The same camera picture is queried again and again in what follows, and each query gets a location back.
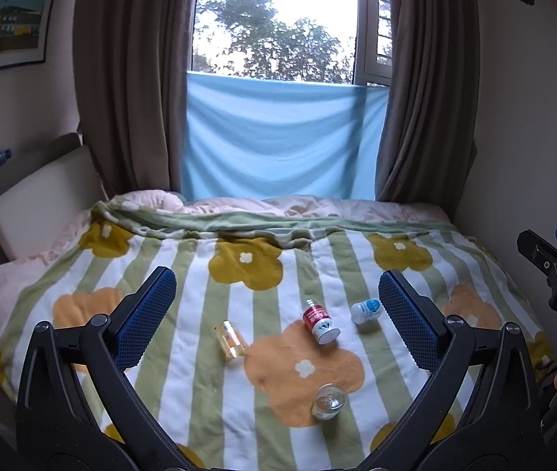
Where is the clear glass cup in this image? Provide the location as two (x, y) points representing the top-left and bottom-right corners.
(310, 383), (348, 423)

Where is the red can with white base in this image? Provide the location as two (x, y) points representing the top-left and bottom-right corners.
(301, 299), (340, 344)

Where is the small white plastic bottle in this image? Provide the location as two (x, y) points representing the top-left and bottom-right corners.
(350, 298), (383, 325)

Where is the grey window frame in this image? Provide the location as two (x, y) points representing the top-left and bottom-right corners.
(353, 0), (398, 87)

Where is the tree outside window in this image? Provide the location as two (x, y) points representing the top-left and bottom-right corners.
(192, 0), (358, 84)

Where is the floral striped blanket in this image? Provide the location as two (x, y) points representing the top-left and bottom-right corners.
(0, 200), (556, 471)

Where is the brown curtain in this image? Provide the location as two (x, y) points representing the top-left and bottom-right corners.
(375, 0), (481, 207)
(72, 0), (204, 203)

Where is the light blue cloth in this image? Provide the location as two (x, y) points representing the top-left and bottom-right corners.
(179, 71), (391, 203)

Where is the white pillow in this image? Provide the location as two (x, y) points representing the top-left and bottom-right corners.
(0, 146), (106, 262)

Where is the yellow tinted glass cup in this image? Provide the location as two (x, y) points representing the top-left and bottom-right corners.
(214, 320), (248, 360)

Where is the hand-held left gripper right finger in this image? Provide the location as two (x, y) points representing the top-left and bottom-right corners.
(378, 270), (545, 471)

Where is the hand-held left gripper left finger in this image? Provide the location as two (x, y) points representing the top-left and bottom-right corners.
(16, 266), (186, 471)

